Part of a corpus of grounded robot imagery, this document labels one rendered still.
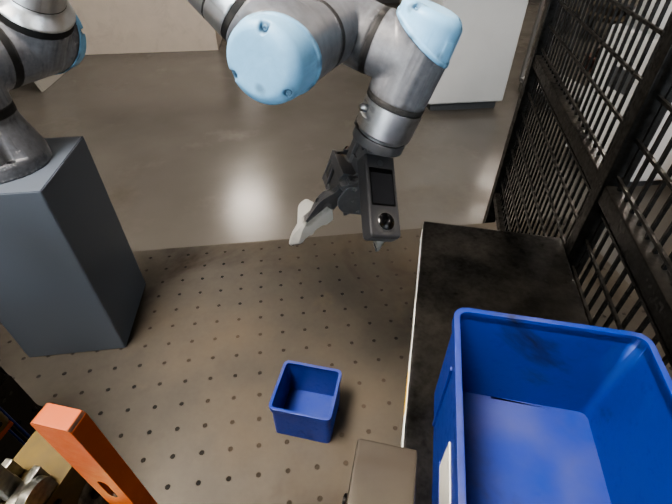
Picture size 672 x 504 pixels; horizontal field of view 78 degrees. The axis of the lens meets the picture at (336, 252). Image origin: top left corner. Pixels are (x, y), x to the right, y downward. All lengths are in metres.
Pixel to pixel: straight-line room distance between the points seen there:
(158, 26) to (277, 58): 5.63
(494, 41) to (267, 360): 3.44
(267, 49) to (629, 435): 0.45
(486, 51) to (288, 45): 3.60
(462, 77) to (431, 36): 3.45
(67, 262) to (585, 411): 0.81
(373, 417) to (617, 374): 0.48
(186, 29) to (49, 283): 5.21
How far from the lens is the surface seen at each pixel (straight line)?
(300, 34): 0.40
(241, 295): 1.05
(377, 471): 0.26
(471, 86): 4.00
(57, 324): 1.01
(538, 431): 0.50
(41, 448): 0.51
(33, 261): 0.89
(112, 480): 0.37
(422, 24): 0.49
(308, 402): 0.85
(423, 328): 0.54
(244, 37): 0.40
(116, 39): 6.18
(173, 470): 0.85
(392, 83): 0.51
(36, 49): 0.87
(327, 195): 0.57
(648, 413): 0.44
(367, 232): 0.53
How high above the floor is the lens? 1.44
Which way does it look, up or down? 41 degrees down
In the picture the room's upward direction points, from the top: straight up
